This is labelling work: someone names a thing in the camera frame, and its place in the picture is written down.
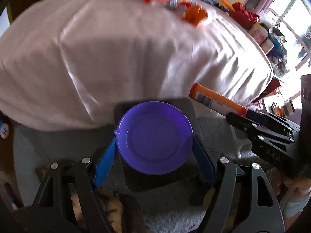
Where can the orange paper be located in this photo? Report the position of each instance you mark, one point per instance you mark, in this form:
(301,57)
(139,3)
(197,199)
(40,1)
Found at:
(194,15)

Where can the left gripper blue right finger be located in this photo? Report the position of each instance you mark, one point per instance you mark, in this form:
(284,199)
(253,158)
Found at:
(259,210)

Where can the red plastic bag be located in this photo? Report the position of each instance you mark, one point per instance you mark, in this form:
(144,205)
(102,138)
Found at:
(243,17)

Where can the pink satin tablecloth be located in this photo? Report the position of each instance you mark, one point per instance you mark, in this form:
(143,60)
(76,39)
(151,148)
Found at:
(66,64)

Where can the white bottle yellow label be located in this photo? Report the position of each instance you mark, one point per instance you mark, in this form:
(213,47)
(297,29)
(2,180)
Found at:
(267,46)

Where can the purple plastic plate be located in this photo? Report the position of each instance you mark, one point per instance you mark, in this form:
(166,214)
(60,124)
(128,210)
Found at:
(154,137)

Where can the orange handle stick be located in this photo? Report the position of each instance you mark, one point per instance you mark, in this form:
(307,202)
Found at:
(227,5)

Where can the person's right hand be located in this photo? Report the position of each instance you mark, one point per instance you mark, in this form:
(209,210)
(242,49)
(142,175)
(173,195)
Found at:
(301,185)

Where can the orange cylindrical tube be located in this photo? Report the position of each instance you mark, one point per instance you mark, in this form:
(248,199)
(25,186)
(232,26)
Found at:
(215,101)

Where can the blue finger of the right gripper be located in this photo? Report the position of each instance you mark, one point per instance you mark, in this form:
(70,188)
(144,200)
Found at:
(243,124)
(258,118)

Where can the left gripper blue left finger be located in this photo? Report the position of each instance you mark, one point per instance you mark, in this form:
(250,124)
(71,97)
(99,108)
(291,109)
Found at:
(52,209)

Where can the white bottle pink label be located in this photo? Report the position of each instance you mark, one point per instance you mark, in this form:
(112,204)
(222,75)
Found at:
(258,33)

